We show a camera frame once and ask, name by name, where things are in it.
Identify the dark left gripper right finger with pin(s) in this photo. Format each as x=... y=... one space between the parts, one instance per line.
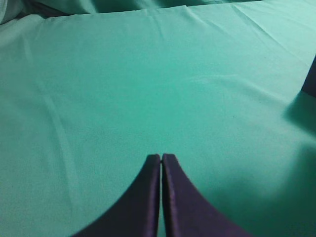
x=186 y=212

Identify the dark purple block box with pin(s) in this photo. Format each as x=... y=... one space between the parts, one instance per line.
x=309 y=85

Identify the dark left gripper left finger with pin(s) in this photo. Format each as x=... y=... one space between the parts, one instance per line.
x=136 y=212

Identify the green table cloth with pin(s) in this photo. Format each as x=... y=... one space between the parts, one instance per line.
x=85 y=98

